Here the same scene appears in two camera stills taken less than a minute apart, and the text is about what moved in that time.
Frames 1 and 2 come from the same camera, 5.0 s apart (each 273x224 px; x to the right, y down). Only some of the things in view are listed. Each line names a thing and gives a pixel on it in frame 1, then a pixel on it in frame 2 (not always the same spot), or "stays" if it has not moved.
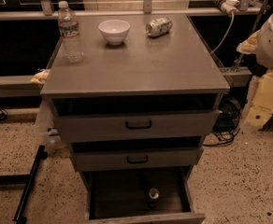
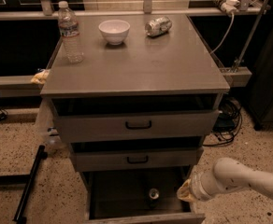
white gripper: (272, 44) -> (195, 185)
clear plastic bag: (48, 126) stays
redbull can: (153, 193) stays
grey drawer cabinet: (136, 113) stays
